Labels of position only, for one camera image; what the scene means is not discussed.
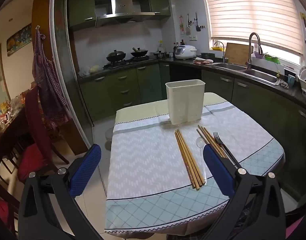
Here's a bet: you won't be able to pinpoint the sliding glass door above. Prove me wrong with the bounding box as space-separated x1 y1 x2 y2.
49 0 95 153

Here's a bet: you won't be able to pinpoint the plastic bag with food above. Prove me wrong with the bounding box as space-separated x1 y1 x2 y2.
78 65 103 78

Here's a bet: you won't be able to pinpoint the black lidded wok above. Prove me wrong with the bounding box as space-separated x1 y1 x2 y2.
107 50 126 63

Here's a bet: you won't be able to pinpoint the cluttered wooden dining table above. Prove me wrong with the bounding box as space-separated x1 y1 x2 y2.
0 92 31 155

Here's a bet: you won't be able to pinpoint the white hanging spatula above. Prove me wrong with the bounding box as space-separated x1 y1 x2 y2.
185 14 192 35

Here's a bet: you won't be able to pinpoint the checked apron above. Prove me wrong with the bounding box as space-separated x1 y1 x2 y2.
33 26 71 130

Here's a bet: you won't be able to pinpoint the black hanging spatula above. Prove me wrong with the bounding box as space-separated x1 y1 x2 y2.
194 12 202 32

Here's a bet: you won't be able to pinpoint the steel range hood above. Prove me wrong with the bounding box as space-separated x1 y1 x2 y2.
94 0 153 27

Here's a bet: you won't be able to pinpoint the tall steel faucet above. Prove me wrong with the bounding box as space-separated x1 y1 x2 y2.
244 32 264 69

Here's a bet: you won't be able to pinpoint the cream cloth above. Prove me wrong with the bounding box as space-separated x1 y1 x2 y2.
115 92 228 124

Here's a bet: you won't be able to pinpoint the white patterned teal-bordered tablecloth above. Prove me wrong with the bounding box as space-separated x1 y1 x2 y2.
104 99 286 230

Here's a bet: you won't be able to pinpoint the black gas stove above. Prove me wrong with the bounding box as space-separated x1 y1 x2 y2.
103 56 157 69

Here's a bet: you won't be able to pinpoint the steel double sink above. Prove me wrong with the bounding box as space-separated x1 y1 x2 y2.
212 62 281 87

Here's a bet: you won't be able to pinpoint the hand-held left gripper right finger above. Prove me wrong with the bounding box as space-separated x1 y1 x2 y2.
203 144 294 240

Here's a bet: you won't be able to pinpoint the clear plastic spoon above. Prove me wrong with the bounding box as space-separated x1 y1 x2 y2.
196 137 208 183

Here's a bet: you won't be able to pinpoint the wooden chopstick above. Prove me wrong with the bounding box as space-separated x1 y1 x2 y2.
198 125 222 155
200 126 226 158
179 129 206 185
196 129 209 145
177 129 203 188
175 131 196 190
203 127 229 158
176 130 200 190

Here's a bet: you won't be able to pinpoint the green basket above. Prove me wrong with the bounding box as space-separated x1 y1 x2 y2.
264 54 281 63

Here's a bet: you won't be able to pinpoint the red seat cushion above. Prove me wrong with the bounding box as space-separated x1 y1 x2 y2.
16 144 47 183

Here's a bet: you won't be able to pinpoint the white plastic utensil holder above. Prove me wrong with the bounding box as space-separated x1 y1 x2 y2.
165 79 205 125

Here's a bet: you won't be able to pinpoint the green base cabinets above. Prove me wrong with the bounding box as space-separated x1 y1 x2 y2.
78 62 306 205

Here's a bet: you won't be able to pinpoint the white rice cooker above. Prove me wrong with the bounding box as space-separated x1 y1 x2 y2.
174 45 197 60

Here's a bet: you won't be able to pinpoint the small steel faucet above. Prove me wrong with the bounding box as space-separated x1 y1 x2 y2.
213 41 229 63

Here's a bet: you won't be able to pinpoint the wooden cutting board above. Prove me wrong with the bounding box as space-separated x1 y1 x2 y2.
224 42 254 65

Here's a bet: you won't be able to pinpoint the black-handled metal fork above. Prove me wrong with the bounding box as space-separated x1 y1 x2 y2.
212 131 242 168

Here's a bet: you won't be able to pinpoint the wall poster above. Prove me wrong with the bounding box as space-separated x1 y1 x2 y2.
6 23 33 57

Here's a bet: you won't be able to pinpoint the white window blind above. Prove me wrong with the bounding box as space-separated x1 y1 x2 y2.
202 0 305 55

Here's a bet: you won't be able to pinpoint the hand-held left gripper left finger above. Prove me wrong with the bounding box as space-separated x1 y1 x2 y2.
18 144 103 240

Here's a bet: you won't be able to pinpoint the pink cloth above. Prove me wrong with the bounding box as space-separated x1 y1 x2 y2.
193 57 214 66

